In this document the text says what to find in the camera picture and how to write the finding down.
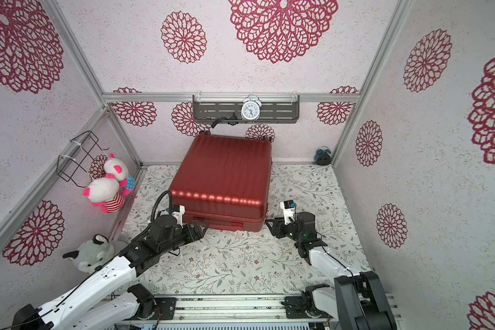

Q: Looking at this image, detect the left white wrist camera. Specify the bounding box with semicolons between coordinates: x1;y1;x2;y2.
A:
159;204;186;226

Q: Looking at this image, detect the small teal black device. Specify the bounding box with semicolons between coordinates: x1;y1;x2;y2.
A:
313;146;332;166

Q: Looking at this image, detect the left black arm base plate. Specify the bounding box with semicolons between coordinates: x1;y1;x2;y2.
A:
126;296;177;321

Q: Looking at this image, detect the grey husky plush toy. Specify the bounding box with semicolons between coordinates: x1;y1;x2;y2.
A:
63;235;127;274

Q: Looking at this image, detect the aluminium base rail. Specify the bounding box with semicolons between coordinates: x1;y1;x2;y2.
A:
56;292;403;330

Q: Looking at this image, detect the lower white pink plush toy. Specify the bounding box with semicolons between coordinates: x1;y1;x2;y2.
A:
82;177;125;214

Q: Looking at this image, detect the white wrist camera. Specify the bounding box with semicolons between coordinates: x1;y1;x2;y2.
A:
159;204;186;226
280;200;296;225

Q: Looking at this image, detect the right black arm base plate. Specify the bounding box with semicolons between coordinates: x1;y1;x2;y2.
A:
281;295;331;319

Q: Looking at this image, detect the upper white pink plush toy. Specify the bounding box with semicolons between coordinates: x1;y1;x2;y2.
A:
103;153;136;195

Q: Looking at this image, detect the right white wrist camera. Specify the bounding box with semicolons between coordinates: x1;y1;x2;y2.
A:
280;200;296;225

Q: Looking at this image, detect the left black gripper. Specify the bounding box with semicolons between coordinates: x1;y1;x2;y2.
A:
160;219;210;256

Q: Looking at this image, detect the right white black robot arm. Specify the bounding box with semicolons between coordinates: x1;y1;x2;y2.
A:
265;212;398;329

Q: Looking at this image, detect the red hard-shell suitcase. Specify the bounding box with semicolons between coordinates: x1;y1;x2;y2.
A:
169;133;272;232

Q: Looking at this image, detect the black strap on shelf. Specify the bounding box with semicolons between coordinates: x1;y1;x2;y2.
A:
210;111;240;129

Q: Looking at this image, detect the black wire wall basket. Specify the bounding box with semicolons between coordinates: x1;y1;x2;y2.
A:
55;130;109;188

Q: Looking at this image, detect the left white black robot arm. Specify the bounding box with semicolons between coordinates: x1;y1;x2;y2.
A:
10;214;209;329

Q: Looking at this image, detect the grey metal wall shelf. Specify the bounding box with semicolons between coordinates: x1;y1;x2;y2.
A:
192;94;300;127

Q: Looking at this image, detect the floral patterned table mat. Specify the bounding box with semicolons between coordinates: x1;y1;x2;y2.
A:
138;164;370;294

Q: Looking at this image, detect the white alarm clock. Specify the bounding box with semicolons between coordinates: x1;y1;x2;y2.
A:
241;96;262;121

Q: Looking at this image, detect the white pink plush toy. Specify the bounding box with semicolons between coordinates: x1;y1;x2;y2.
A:
103;153;136;195
82;177;125;214

